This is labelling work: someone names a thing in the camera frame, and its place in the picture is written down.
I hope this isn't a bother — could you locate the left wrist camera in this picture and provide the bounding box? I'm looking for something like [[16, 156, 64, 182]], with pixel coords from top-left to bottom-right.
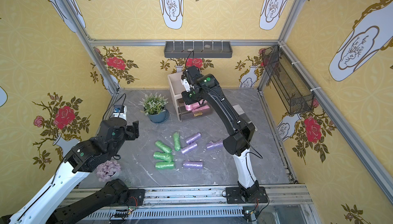
[[112, 105, 127, 120]]

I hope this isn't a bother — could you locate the white work glove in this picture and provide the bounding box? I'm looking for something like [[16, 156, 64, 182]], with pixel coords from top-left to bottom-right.
[[232, 105, 245, 115]]

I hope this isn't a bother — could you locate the green roll bottom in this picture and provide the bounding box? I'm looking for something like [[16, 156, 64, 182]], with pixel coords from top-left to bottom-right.
[[155, 161, 176, 170]]

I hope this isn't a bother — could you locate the green roll upright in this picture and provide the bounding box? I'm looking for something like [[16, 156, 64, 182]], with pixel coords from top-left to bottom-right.
[[173, 132, 181, 151]]

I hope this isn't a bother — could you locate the purple artificial flower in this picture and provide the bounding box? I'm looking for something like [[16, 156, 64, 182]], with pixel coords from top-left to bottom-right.
[[96, 160, 121, 182]]

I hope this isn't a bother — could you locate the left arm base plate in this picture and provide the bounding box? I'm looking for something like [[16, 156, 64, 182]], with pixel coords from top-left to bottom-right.
[[122, 189, 145, 207]]

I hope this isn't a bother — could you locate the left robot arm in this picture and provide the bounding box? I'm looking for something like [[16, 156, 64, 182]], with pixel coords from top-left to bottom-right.
[[1, 117, 139, 224]]

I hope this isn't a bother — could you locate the purple roll top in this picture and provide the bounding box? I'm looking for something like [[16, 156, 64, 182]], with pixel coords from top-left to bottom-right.
[[185, 132, 202, 145]]

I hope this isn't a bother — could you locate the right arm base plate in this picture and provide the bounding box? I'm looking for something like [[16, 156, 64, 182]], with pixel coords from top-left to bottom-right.
[[225, 185, 269, 204]]

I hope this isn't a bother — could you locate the pink roll diagonal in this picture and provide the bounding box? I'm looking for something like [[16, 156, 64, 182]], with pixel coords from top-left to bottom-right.
[[185, 102, 204, 111]]

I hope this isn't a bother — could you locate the purple roll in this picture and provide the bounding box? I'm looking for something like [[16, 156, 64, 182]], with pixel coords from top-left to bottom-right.
[[181, 143, 198, 154], [206, 140, 223, 150], [185, 132, 202, 145], [183, 160, 203, 169]]

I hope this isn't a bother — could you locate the purple roll bottom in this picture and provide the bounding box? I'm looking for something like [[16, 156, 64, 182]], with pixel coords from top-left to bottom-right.
[[183, 160, 203, 169]]

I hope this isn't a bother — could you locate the green roll upper left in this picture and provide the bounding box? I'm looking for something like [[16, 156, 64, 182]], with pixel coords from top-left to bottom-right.
[[155, 141, 172, 154]]

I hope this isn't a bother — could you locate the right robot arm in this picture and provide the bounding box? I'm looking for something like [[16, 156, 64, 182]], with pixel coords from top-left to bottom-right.
[[181, 66, 269, 203]]

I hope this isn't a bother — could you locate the black wire mesh basket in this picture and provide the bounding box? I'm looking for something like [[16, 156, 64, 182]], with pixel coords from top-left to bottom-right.
[[261, 46, 314, 115]]

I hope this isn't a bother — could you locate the pink roll vertical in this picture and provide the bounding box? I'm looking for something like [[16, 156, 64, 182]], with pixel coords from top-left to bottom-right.
[[191, 104, 210, 113]]

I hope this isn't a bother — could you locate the potted green plant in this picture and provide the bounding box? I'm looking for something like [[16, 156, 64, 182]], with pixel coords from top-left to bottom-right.
[[141, 93, 169, 124]]

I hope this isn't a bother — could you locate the beige drawer organizer cabinet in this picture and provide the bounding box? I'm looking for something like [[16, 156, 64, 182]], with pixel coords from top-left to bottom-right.
[[167, 71, 212, 123]]

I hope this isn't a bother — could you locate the grey wall shelf tray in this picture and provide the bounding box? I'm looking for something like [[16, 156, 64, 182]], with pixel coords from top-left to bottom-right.
[[164, 40, 233, 59]]

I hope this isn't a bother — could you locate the green roll middle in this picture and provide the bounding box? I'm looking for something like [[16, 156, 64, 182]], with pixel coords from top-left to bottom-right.
[[153, 152, 174, 162]]

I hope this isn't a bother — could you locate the transparent top drawer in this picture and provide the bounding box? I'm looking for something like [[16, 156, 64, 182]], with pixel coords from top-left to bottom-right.
[[177, 99, 213, 122]]

